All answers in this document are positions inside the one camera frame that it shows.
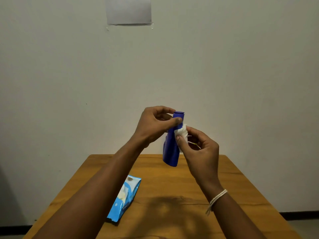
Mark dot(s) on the person's right hand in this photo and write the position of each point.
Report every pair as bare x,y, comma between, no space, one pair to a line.
204,164

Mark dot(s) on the person's left hand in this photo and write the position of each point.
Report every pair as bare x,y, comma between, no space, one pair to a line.
152,126

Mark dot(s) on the white wet wipe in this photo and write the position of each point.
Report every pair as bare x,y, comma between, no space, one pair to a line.
181,131

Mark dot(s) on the blue wet wipes packet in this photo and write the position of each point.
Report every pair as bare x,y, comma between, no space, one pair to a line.
125,199

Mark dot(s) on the person's left forearm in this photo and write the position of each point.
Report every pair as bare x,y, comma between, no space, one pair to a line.
94,201

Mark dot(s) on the wooden table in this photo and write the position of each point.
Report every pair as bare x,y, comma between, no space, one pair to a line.
249,191

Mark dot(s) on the white paper sheet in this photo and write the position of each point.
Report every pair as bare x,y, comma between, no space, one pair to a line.
128,11

